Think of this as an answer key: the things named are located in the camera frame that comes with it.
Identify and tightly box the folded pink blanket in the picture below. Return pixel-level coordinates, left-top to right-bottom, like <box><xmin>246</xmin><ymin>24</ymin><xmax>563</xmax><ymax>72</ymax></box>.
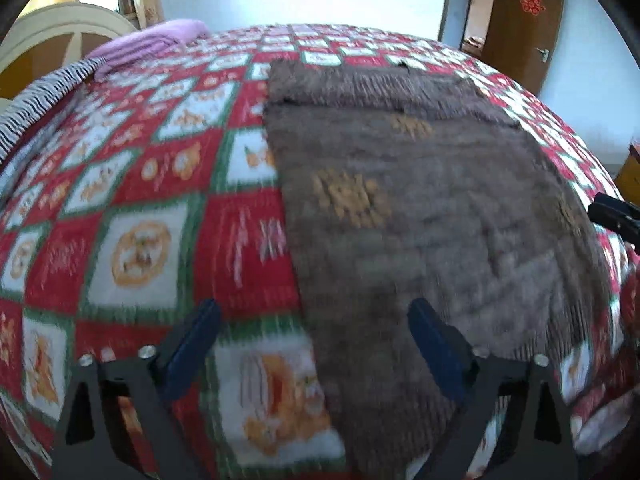
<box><xmin>85</xmin><ymin>19</ymin><xmax>211</xmax><ymax>78</ymax></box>

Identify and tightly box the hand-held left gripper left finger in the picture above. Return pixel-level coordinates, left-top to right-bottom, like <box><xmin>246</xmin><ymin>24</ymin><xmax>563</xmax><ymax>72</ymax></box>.
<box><xmin>50</xmin><ymin>298</ymin><xmax>222</xmax><ymax>480</ymax></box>

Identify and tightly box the red checkered printed bedspread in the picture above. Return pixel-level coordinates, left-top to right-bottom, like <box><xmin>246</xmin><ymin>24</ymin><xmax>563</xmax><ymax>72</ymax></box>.
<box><xmin>0</xmin><ymin>22</ymin><xmax>640</xmax><ymax>480</ymax></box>

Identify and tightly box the striped pillow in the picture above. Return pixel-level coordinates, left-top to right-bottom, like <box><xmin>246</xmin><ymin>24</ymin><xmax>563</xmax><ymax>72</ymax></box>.
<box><xmin>0</xmin><ymin>56</ymin><xmax>108</xmax><ymax>161</ymax></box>

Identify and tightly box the brown knitted sweater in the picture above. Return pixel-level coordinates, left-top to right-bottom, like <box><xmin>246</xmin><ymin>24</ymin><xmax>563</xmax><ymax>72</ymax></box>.
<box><xmin>262</xmin><ymin>57</ymin><xmax>613</xmax><ymax>476</ymax></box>

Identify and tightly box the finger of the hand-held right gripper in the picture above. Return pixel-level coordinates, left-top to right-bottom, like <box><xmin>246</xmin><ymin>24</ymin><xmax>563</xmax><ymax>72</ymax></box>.
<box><xmin>587</xmin><ymin>192</ymin><xmax>640</xmax><ymax>256</ymax></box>

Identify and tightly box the brown door frame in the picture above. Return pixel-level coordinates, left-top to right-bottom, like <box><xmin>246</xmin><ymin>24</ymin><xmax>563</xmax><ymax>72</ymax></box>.
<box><xmin>437</xmin><ymin>0</ymin><xmax>501</xmax><ymax>56</ymax></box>

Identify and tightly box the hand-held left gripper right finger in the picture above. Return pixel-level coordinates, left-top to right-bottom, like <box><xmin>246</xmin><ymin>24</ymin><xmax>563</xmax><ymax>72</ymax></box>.
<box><xmin>407</xmin><ymin>297</ymin><xmax>576</xmax><ymax>480</ymax></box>

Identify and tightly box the brown wooden door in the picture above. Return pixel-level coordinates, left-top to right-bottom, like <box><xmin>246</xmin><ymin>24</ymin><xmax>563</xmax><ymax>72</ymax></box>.
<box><xmin>482</xmin><ymin>0</ymin><xmax>566</xmax><ymax>95</ymax></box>

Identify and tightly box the yellow wooden cabinet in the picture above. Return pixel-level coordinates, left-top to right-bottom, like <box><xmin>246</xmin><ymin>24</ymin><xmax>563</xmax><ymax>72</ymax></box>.
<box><xmin>614</xmin><ymin>142</ymin><xmax>640</xmax><ymax>203</ymax></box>

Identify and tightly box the cream and brown headboard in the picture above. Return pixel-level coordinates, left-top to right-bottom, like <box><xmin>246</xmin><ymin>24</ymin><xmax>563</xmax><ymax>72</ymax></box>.
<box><xmin>0</xmin><ymin>2</ymin><xmax>138</xmax><ymax>101</ymax></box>

